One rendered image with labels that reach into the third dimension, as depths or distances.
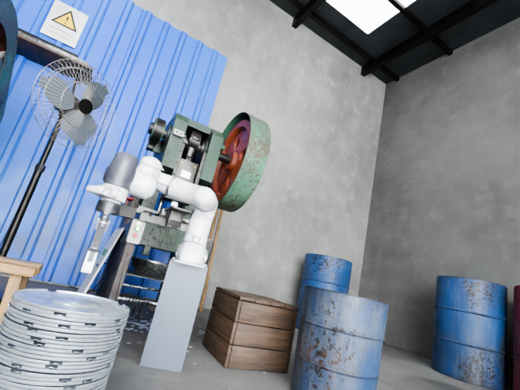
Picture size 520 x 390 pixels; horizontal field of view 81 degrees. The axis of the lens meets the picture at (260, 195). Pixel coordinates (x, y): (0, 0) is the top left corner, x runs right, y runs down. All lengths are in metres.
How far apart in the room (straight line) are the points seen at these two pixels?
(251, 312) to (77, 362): 1.01
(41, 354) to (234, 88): 3.74
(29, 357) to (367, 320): 1.20
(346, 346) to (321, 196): 3.31
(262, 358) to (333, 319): 0.52
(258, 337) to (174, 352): 0.47
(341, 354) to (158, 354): 0.79
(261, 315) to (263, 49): 3.77
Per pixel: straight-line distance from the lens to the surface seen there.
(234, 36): 4.62
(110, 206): 1.13
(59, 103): 2.39
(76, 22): 4.00
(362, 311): 1.52
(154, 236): 2.08
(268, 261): 4.04
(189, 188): 1.59
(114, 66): 3.85
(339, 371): 1.53
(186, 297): 1.52
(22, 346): 0.94
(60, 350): 0.92
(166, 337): 1.54
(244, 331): 1.75
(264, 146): 2.28
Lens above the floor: 0.47
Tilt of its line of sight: 15 degrees up
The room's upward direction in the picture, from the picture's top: 13 degrees clockwise
